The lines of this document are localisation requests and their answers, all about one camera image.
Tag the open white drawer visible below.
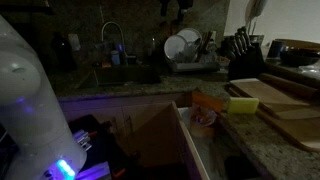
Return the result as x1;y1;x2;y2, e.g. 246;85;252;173
171;101;265;180

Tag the dark kitchen sink basin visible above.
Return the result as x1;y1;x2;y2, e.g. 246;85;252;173
92;64;162;86

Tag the grey dish rack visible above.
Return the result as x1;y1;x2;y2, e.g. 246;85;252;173
168;59;222;74

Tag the white dinner plate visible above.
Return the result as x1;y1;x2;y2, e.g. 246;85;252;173
176;27;203;45
163;34;188;61

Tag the orange packet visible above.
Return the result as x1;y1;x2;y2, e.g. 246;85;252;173
191;90;225;113

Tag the round container with wrappers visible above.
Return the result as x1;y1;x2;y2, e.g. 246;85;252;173
188;105;219;139

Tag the white bottle blue label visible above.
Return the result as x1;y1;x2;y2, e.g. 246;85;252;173
110;49;122;66

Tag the dark wooden utensil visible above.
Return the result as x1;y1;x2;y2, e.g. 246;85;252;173
199;30;215;56

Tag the yellow sponge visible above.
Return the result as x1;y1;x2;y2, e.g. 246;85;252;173
227;96;260;115

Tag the black knife block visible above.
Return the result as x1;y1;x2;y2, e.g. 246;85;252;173
227;42;266;82

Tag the metal clamp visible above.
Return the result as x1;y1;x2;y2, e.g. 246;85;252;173
72;129;93;152

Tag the small light wooden cutting board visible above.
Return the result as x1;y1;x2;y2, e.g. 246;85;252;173
229;77;311;113

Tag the dark glass bottle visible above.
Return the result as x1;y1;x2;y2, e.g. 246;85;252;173
51;32;77;72

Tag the wooden rolling pin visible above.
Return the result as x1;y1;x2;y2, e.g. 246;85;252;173
258;72;320;100

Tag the dark bowl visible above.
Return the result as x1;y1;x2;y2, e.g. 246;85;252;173
279;48;320;68

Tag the large wooden cutting board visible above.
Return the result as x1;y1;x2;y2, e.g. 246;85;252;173
225;83;320;153

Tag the wooden bowl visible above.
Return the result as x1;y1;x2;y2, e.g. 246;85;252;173
268;38;320;60

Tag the black handled knife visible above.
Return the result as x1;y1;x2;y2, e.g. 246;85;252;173
240;26;252;48
229;35;242;58
234;31;248;52

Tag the white wall outlet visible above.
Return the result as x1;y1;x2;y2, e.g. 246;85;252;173
67;33;82;52

